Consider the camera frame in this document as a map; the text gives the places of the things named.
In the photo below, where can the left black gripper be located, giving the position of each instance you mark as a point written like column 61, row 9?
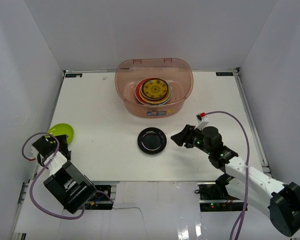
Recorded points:
column 49, row 144

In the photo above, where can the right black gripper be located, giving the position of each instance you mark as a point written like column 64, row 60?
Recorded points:
column 185, row 136

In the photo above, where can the yellow patterned plate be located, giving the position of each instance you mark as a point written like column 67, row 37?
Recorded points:
column 155, row 91
column 154, row 88

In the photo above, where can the black glossy plate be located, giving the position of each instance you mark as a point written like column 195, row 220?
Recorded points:
column 155, row 94

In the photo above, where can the red teal floral plate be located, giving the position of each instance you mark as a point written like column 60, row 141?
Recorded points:
column 153, row 91

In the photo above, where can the woven bamboo plate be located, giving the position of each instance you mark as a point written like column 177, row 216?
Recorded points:
column 157, row 102

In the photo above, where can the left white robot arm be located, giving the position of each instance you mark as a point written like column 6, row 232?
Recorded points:
column 66, row 183

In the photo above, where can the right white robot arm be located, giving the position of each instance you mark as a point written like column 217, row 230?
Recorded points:
column 278, row 201

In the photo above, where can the pink translucent plastic bin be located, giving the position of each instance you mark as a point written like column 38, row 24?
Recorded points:
column 175, row 71

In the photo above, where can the lime green plate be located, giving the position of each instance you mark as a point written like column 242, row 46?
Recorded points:
column 63, row 129

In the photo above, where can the left table label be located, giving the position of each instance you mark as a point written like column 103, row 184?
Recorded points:
column 73, row 75

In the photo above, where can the table label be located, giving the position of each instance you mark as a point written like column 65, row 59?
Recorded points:
column 224, row 74
column 73, row 75

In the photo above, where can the right table label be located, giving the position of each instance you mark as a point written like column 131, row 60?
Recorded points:
column 224, row 74

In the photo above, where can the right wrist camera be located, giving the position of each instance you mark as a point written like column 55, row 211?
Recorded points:
column 202, row 121

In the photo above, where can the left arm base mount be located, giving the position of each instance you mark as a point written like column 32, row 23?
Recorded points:
column 102, row 200

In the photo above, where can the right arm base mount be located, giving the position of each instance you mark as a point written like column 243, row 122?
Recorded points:
column 213, row 200

